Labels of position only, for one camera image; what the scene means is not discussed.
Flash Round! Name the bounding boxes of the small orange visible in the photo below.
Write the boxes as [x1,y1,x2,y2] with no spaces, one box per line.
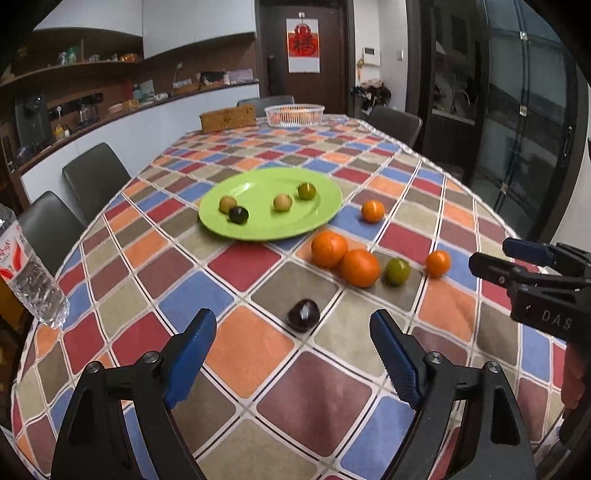
[425,250,452,278]
[361,200,386,224]

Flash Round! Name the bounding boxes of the green tomato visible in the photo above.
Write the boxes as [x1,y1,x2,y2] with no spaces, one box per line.
[297,182,317,201]
[385,258,411,286]

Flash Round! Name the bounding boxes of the large orange front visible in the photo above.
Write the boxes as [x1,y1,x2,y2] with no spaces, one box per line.
[339,249,381,288]

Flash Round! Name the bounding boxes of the large orange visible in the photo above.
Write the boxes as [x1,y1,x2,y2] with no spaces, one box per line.
[339,249,381,288]
[311,230,349,269]

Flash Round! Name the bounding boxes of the dark purple plum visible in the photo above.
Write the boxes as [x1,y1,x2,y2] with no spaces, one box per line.
[287,299,321,333]

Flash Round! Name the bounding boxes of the yellow-brown small fruit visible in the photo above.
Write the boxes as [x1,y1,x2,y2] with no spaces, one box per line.
[218,196,238,215]

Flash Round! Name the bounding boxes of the right hand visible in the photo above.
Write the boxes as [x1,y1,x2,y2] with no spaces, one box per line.
[561,343,587,410]

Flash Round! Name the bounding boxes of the plastic water bottle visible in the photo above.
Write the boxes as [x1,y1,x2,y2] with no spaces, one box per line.
[1,205,70,329]

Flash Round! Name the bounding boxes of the dark chair right side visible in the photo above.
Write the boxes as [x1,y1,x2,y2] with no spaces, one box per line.
[368,105,423,148]

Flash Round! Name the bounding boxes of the dark chair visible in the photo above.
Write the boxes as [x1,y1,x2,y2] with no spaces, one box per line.
[18,191,85,275]
[62,143,131,222]
[368,105,423,148]

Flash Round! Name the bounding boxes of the colourful checkered tablecloth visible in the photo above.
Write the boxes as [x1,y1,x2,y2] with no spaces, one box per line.
[10,117,565,479]

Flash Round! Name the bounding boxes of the dark chair near left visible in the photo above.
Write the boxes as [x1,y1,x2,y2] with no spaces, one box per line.
[18,191,85,275]

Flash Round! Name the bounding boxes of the pale yellow fruit on plate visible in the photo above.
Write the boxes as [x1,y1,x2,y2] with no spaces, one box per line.
[273,194,294,213]

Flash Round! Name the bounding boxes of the green plate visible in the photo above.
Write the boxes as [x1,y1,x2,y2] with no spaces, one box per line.
[198,167,342,241]

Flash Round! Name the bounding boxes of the dark wooden door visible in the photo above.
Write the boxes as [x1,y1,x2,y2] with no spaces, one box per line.
[256,1,355,114]

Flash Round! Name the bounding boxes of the oranges in basket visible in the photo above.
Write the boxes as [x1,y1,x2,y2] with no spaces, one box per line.
[270,107,322,127]

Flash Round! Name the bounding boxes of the white plastic basket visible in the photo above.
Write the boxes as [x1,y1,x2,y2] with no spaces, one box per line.
[264,104,325,128]

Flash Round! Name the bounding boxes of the dark green fruit on plate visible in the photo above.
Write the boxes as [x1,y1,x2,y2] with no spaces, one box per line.
[228,206,249,225]

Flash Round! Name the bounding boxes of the dark chair table end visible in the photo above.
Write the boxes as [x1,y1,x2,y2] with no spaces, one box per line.
[236,95,294,118]

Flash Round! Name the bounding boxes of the woven tissue box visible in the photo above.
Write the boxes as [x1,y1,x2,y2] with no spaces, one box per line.
[200,104,256,133]

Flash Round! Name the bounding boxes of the red and white door poster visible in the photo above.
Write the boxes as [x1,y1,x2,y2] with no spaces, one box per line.
[286,18,321,74]

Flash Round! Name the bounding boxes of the black coffee machine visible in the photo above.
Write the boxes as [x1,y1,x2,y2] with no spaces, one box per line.
[15,95,52,154]

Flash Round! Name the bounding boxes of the glass kettle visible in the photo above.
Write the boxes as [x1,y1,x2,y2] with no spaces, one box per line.
[78,102,99,129]

